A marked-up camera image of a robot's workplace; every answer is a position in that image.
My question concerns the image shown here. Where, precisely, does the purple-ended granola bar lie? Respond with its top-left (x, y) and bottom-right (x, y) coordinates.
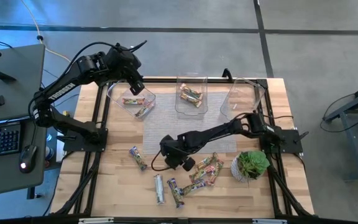
top-left (128, 146), bottom-right (148, 171)

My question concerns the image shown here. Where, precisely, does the red-ended granola bar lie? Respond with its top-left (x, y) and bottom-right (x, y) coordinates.
top-left (188, 164), bottom-right (216, 184)
top-left (194, 151), bottom-right (219, 171)
top-left (208, 158), bottom-right (225, 187)

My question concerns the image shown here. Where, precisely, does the purple oatmeal raisin granola bar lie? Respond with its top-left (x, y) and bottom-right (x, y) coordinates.
top-left (166, 177), bottom-right (186, 208)

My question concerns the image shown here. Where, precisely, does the clear plastic bin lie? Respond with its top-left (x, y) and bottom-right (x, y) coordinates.
top-left (219, 77), bottom-right (265, 124)
top-left (175, 74), bottom-right (209, 121)
top-left (106, 79), bottom-right (157, 121)

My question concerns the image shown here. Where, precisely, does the grey woven placemat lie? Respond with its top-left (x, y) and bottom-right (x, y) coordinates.
top-left (142, 91), bottom-right (238, 156)

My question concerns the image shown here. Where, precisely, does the potted green succulent plant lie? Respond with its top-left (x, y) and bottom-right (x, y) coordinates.
top-left (230, 150), bottom-right (271, 184)

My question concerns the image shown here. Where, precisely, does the black table clamp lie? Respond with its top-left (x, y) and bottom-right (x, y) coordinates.
top-left (221, 67), bottom-right (234, 82)

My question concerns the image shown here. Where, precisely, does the grey desk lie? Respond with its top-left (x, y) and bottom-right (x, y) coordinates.
top-left (0, 43), bottom-right (48, 198)

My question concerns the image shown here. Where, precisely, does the small black block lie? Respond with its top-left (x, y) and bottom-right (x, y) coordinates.
top-left (0, 70), bottom-right (17, 83)

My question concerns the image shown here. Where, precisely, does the black computer mouse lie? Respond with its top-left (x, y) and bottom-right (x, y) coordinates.
top-left (19, 144), bottom-right (39, 174)

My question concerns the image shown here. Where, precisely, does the dark side table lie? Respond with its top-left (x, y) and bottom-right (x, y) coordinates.
top-left (323, 79), bottom-right (358, 183)

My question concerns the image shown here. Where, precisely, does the black aluminium table frame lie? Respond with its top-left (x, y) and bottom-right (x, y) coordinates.
top-left (50, 76), bottom-right (315, 218)

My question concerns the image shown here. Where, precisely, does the yellow cable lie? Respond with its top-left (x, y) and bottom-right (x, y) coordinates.
top-left (19, 0), bottom-right (71, 63)

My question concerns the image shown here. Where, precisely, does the silver edge bracket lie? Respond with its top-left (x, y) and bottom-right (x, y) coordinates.
top-left (252, 218), bottom-right (288, 224)
top-left (78, 217), bottom-right (114, 224)

